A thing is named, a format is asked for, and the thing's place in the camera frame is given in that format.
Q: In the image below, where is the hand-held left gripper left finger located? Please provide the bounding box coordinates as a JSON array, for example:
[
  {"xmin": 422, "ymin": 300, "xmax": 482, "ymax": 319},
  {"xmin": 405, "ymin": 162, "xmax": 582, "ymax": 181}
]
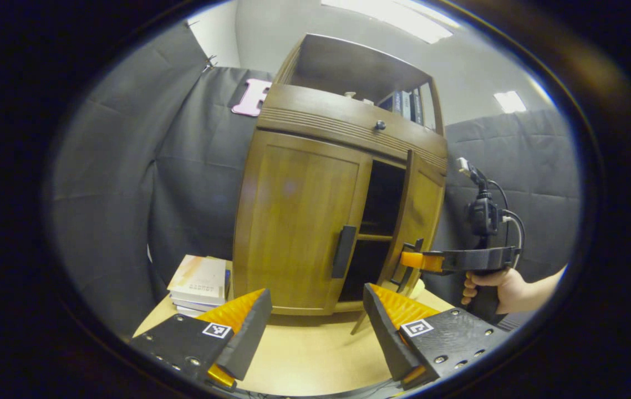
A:
[{"xmin": 130, "ymin": 288, "xmax": 273, "ymax": 391}]

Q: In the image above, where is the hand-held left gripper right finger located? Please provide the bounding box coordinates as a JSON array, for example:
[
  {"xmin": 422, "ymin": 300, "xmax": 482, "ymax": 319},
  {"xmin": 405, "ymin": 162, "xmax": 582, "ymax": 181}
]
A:
[{"xmin": 363, "ymin": 283, "xmax": 513, "ymax": 388}]

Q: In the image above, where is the wooden cabinet door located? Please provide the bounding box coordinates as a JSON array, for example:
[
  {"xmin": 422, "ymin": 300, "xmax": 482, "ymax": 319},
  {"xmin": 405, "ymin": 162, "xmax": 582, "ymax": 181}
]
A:
[
  {"xmin": 379, "ymin": 150, "xmax": 447, "ymax": 295},
  {"xmin": 233, "ymin": 130, "xmax": 373, "ymax": 315}
]

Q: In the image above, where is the wooden double-door shoe cabinet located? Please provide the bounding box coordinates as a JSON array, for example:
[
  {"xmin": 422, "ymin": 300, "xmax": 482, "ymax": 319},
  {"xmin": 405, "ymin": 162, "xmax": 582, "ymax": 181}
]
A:
[{"xmin": 232, "ymin": 33, "xmax": 449, "ymax": 316}]

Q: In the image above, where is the beige cover book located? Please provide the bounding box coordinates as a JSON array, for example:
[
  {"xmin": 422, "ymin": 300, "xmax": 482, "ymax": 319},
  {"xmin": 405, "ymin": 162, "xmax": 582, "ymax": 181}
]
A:
[{"xmin": 167, "ymin": 254, "xmax": 228, "ymax": 305}]

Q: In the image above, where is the black spine book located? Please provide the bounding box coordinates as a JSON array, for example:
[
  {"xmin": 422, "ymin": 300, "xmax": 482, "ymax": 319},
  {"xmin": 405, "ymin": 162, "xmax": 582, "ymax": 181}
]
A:
[{"xmin": 411, "ymin": 89, "xmax": 425, "ymax": 126}]

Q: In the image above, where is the dark blue book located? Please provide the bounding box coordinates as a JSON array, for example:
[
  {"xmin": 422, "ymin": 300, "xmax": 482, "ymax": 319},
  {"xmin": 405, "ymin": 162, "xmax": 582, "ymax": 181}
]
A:
[{"xmin": 379, "ymin": 91, "xmax": 404, "ymax": 117}]

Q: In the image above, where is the ceiling light panel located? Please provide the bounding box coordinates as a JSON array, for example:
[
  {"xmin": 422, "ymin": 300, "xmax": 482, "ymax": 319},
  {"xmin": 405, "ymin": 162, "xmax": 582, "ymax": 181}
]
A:
[{"xmin": 493, "ymin": 90, "xmax": 527, "ymax": 114}]

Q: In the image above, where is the wooden drawer with black knob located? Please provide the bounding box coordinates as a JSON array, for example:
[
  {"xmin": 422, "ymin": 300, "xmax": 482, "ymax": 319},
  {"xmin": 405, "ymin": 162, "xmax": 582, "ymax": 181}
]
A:
[{"xmin": 257, "ymin": 83, "xmax": 449, "ymax": 173}]

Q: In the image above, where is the white cable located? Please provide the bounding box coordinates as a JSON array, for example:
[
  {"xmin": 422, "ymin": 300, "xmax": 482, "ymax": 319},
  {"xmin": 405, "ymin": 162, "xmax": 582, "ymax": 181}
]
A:
[{"xmin": 501, "ymin": 215, "xmax": 523, "ymax": 270}]

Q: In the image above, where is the black cable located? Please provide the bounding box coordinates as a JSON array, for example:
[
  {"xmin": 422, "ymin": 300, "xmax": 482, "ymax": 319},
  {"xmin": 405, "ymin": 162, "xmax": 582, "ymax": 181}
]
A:
[{"xmin": 456, "ymin": 157, "xmax": 526, "ymax": 253}]

